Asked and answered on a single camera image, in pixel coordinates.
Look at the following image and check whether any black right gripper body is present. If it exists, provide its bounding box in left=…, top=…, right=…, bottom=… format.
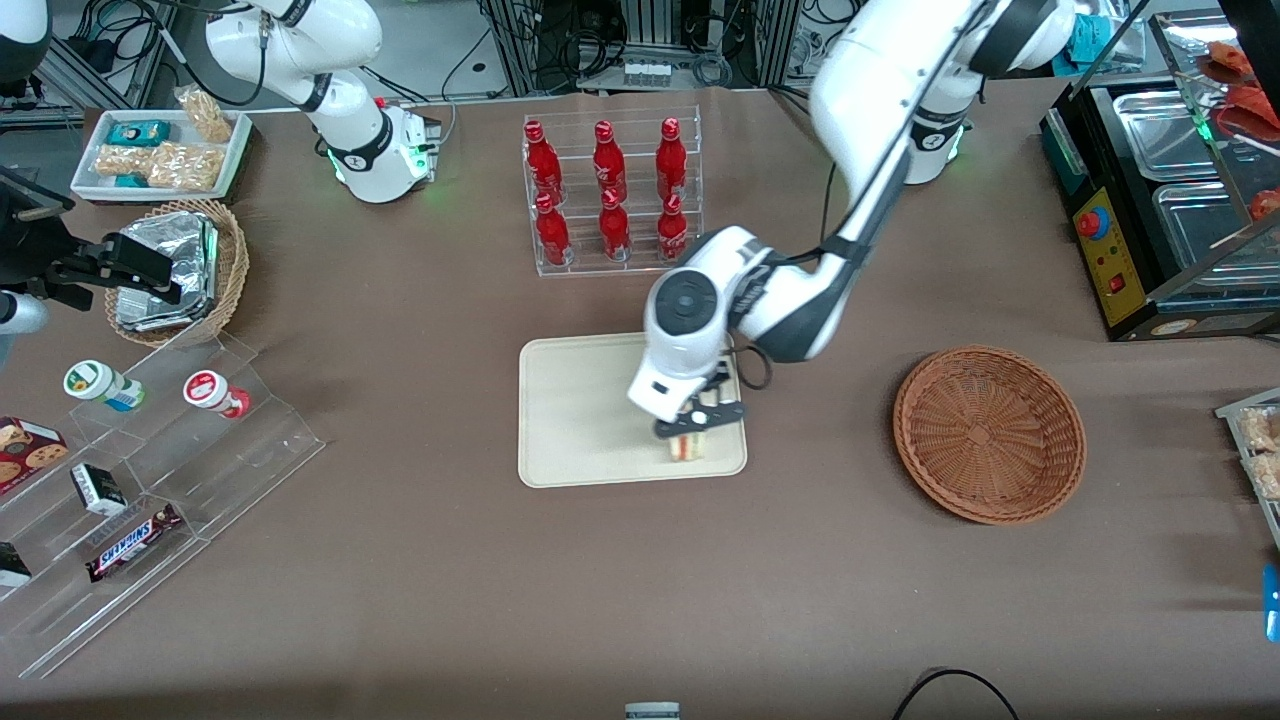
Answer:
left=0, top=185, right=106, bottom=301

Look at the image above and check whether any white plastic snack tray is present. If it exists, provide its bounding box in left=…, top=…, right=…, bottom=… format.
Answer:
left=69, top=108, right=254, bottom=202

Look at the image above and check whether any tan wicker basket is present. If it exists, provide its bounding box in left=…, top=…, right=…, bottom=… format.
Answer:
left=104, top=199, right=250, bottom=349

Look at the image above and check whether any cream rectangular tray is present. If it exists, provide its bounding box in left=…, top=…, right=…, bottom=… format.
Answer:
left=517, top=327, right=749, bottom=490

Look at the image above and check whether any round brown wicker basket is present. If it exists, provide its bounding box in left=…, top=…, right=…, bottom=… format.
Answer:
left=892, top=345, right=1088, bottom=527

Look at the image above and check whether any grey tray with snacks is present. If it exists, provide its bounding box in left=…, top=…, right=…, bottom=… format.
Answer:
left=1214, top=387, right=1280, bottom=552

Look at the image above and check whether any silver foil package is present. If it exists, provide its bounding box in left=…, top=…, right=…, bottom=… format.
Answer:
left=115, top=285, right=215, bottom=333
left=118, top=211, right=220, bottom=301

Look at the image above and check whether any clear bag of puffed snacks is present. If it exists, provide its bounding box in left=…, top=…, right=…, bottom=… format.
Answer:
left=174, top=87, right=234, bottom=144
left=94, top=145, right=151, bottom=180
left=147, top=142, right=224, bottom=192

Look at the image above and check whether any green lid yogurt cup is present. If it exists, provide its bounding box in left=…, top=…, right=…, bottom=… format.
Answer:
left=63, top=359, right=145, bottom=413

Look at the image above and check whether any clear acrylic bottle rack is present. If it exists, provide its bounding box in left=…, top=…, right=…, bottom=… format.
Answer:
left=521, top=105, right=706, bottom=280

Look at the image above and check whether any red lid yogurt cup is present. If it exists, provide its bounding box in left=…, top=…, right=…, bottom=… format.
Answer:
left=182, top=369, right=252, bottom=420

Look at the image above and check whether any red cola bottle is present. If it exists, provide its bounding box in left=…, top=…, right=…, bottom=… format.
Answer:
left=598, top=187, right=633, bottom=264
left=534, top=192, right=574, bottom=268
left=524, top=120, right=564, bottom=204
left=655, top=117, right=690, bottom=203
left=656, top=192, right=691, bottom=265
left=592, top=120, right=629, bottom=203

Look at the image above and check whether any clear acrylic stepped shelf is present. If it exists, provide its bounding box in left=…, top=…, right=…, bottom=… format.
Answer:
left=0, top=331, right=327, bottom=682

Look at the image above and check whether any red cookie box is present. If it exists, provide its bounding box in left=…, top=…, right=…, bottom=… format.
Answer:
left=0, top=415, right=70, bottom=497

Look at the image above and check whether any small black white box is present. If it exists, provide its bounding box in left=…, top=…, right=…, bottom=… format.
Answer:
left=70, top=462, right=129, bottom=518

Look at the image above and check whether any snickers chocolate bar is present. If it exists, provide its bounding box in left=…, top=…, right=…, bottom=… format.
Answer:
left=84, top=502, right=184, bottom=584

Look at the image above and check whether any black food warmer cabinet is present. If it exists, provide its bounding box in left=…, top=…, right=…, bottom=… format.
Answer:
left=1038, top=8, right=1280, bottom=343

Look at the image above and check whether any steel food pan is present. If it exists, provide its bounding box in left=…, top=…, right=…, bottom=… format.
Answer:
left=1152, top=183, right=1280, bottom=276
left=1112, top=88, right=1226, bottom=183

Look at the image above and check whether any teal cloth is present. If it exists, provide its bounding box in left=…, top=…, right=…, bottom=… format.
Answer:
left=1064, top=16, right=1113, bottom=63

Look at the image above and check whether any orange fried food piece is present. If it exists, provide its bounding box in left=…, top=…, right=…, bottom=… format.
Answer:
left=1198, top=40, right=1253, bottom=83
left=1214, top=84, right=1280, bottom=142

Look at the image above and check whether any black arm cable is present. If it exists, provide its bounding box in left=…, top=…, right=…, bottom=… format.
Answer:
left=725, top=5, right=993, bottom=394

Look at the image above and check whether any black looped cable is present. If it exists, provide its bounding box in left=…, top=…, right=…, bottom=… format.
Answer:
left=891, top=667, right=1020, bottom=720

